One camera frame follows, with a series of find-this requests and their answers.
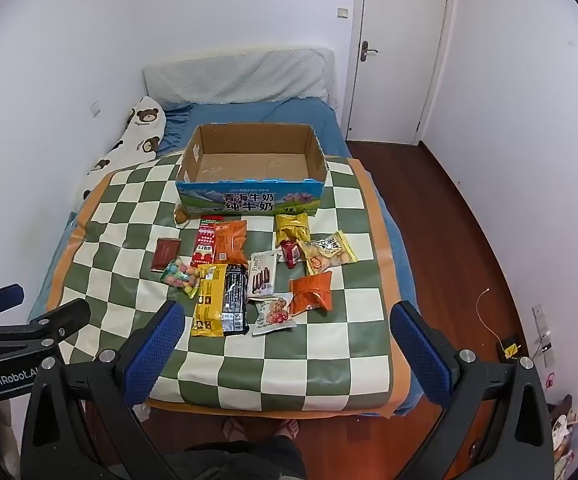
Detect bear print pillow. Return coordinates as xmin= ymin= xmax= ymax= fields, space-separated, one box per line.
xmin=72 ymin=96 xmax=167 ymax=213

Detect long yellow snack packet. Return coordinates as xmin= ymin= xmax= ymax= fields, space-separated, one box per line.
xmin=190 ymin=263 xmax=227 ymax=337

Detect white textured pillow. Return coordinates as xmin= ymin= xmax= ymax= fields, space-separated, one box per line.
xmin=142 ymin=46 xmax=337 ymax=106

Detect person's left foot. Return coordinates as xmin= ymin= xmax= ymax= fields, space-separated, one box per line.
xmin=221 ymin=417 xmax=249 ymax=443

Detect white cookie packet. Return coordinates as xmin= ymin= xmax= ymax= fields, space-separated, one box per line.
xmin=247 ymin=250 xmax=281 ymax=297

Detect white door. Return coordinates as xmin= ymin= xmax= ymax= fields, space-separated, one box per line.
xmin=345 ymin=0 xmax=457 ymax=146

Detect large orange snack packet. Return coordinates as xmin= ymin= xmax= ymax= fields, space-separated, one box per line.
xmin=214 ymin=220 xmax=250 ymax=267

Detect blue bed sheet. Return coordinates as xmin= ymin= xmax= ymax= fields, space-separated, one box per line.
xmin=26 ymin=97 xmax=422 ymax=416

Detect person's dark pants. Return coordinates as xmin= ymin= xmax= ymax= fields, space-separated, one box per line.
xmin=164 ymin=435 xmax=307 ymax=480

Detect green white checkered mat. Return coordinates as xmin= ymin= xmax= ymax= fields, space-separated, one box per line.
xmin=44 ymin=152 xmax=415 ymax=418

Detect brown snack packet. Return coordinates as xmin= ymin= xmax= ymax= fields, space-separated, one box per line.
xmin=151 ymin=238 xmax=181 ymax=272

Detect colourful candy bag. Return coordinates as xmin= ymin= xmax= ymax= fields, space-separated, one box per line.
xmin=161 ymin=257 xmax=205 ymax=299

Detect red snack packet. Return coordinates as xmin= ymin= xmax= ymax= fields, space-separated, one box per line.
xmin=191 ymin=216 xmax=225 ymax=267

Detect floor clutter pile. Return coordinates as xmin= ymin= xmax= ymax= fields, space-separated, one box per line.
xmin=546 ymin=370 xmax=577 ymax=478

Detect crinkled yellow snack packet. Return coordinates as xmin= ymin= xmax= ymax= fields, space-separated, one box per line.
xmin=275 ymin=212 xmax=311 ymax=248

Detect small orange snack packet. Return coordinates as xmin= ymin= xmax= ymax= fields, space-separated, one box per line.
xmin=289 ymin=271 xmax=333 ymax=316

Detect person's foot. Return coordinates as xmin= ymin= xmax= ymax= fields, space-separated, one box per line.
xmin=275 ymin=419 xmax=301 ymax=442
xmin=221 ymin=417 xmax=249 ymax=443

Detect white power strip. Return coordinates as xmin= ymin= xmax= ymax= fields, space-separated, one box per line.
xmin=532 ymin=304 xmax=556 ymax=368

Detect white fruit print packet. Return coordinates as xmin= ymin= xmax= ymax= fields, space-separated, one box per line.
xmin=249 ymin=294 xmax=297 ymax=336

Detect printed cardboard box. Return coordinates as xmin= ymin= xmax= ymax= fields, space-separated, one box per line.
xmin=175 ymin=122 xmax=329 ymax=217

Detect white chips bag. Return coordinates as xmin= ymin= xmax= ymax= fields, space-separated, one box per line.
xmin=299 ymin=230 xmax=359 ymax=276

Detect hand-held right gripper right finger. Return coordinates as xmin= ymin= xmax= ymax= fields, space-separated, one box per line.
xmin=390 ymin=301 xmax=554 ymax=480

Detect small dark red packet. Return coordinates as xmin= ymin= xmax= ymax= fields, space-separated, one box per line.
xmin=280 ymin=240 xmax=302 ymax=267

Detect thin light wire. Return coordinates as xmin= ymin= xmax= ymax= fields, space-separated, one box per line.
xmin=475 ymin=287 xmax=507 ymax=343

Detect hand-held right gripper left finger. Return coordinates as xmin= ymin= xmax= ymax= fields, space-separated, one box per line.
xmin=22 ymin=301 xmax=186 ymax=480

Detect person's right foot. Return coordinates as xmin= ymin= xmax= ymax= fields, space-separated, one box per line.
xmin=275 ymin=419 xmax=301 ymax=442

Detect long black snack packet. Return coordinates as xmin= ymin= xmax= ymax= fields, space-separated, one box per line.
xmin=220 ymin=264 xmax=250 ymax=335

